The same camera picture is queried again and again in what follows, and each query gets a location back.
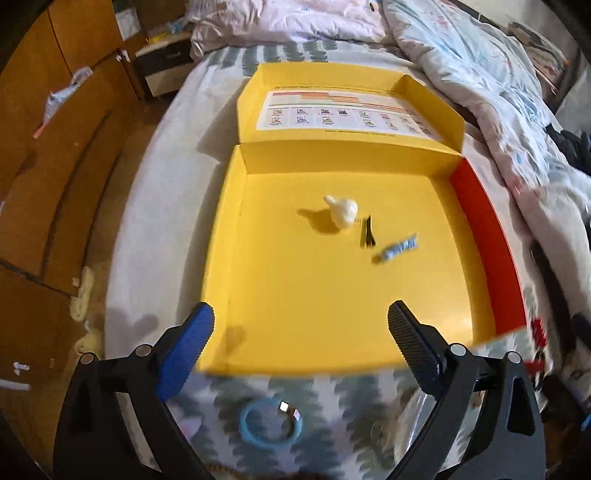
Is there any red berry hair clip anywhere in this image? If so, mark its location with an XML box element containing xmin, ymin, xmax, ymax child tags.
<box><xmin>526</xmin><ymin>318</ymin><xmax>548</xmax><ymax>376</ymax></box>

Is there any light blue bangle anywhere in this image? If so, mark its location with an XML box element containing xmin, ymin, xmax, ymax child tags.
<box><xmin>238</xmin><ymin>397</ymin><xmax>304</xmax><ymax>451</ymax></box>

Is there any blue hair clip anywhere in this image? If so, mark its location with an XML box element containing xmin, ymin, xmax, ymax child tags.
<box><xmin>372</xmin><ymin>234</ymin><xmax>418</xmax><ymax>264</ymax></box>

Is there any black hair pin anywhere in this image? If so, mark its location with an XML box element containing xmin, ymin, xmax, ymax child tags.
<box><xmin>361</xmin><ymin>216</ymin><xmax>377</xmax><ymax>248</ymax></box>

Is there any white garlic shaped ornament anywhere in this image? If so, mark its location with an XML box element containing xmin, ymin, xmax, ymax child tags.
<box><xmin>324</xmin><ymin>195</ymin><xmax>359</xmax><ymax>230</ymax></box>

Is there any pearl hair claw clip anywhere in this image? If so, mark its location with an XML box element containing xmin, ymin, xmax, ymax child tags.
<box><xmin>370</xmin><ymin>406</ymin><xmax>417</xmax><ymax>455</ymax></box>

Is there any cream slipper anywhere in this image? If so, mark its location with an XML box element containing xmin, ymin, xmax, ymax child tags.
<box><xmin>69</xmin><ymin>266</ymin><xmax>95</xmax><ymax>322</ymax></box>

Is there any yellow cardboard box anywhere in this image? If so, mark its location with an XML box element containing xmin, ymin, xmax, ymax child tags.
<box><xmin>197</xmin><ymin>63</ymin><xmax>527</xmax><ymax>376</ymax></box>

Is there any black clothing pile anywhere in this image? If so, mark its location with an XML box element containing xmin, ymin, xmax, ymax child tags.
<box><xmin>546</xmin><ymin>125</ymin><xmax>591</xmax><ymax>176</ymax></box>

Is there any wooden wardrobe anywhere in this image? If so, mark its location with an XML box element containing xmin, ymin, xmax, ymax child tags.
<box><xmin>1</xmin><ymin>1</ymin><xmax>142</xmax><ymax>467</ymax></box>

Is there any white plastic bag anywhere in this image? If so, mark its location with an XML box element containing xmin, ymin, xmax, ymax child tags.
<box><xmin>33</xmin><ymin>66</ymin><xmax>93</xmax><ymax>139</ymax></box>

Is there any patterned pillow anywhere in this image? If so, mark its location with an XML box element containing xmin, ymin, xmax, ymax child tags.
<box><xmin>508</xmin><ymin>21</ymin><xmax>569</xmax><ymax>94</ymax></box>

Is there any bedside nightstand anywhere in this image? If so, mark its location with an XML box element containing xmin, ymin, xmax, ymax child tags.
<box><xmin>134</xmin><ymin>33</ymin><xmax>197</xmax><ymax>97</ymax></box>

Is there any light blue floral duvet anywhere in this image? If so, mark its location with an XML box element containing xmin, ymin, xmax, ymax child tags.
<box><xmin>384</xmin><ymin>1</ymin><xmax>590</xmax><ymax>256</ymax></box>

